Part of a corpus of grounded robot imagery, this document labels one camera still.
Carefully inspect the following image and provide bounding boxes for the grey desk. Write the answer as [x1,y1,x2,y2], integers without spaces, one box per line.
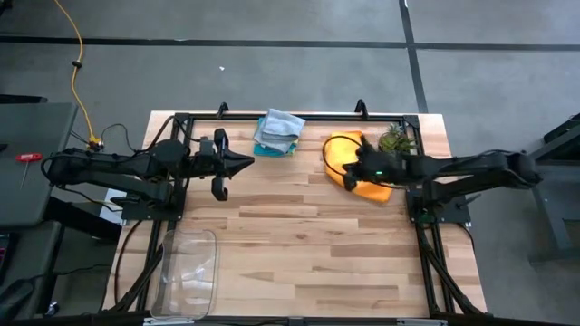
[0,101,79,227]

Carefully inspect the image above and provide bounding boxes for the thin black cable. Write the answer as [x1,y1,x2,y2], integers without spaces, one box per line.
[99,122,138,153]

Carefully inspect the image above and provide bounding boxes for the red-handled hex key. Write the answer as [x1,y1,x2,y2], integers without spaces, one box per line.
[14,152,45,190]

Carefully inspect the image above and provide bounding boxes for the grey microfiber towel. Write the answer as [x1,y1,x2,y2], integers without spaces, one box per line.
[253,107,307,155]

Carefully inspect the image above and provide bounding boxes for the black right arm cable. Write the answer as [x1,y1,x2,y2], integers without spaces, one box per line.
[321,134,364,183]

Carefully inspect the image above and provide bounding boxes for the orange microfiber towel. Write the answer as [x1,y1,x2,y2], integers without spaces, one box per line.
[324,129,394,204]

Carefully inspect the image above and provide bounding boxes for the yellow power cable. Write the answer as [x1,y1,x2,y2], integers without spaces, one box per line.
[53,0,104,151]

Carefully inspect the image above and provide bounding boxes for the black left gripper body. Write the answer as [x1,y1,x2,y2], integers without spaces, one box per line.
[183,149,226,179]

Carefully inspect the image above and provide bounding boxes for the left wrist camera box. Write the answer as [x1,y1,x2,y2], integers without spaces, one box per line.
[198,138,217,158]

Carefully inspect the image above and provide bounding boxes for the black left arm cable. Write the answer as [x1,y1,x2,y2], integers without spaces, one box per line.
[173,115,214,147]

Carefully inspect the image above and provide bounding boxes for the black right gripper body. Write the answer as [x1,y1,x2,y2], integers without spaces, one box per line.
[359,146,410,183]

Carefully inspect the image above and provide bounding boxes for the potted succulent plant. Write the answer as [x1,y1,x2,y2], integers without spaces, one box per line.
[378,122,417,155]

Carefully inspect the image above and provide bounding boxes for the grey metal stand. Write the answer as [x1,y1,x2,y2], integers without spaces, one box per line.
[527,112,580,264]

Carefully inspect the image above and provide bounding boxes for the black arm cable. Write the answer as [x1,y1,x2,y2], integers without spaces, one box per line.
[173,115,214,147]
[321,134,364,183]

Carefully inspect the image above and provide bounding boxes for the clear plastic bin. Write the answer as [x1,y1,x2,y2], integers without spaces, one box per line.
[150,228,219,321]

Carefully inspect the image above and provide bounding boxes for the black aluminium table frame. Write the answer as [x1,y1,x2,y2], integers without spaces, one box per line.
[108,111,488,326]

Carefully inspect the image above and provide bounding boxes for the teal microfiber towel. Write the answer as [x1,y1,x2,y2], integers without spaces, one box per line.
[252,116,299,158]

